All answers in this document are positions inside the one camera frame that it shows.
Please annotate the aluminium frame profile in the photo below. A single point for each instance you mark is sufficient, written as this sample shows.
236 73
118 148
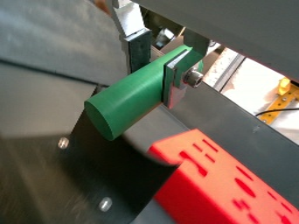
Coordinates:
230 69

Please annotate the black curved holder stand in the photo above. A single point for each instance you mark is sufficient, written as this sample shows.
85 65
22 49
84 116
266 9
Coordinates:
65 175

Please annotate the green cylinder peg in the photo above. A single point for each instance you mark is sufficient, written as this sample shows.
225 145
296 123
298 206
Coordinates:
120 106

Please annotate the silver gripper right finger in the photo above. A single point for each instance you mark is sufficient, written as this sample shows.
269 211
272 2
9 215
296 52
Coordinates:
180 72

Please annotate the red shape sorter block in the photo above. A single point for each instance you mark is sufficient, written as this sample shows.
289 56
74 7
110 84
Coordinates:
213 189

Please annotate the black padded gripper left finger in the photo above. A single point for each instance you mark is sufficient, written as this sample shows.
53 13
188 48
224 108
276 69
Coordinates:
136 36

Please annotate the yellow perforated metal bracket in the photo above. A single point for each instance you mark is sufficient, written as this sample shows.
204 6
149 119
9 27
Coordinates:
288 93

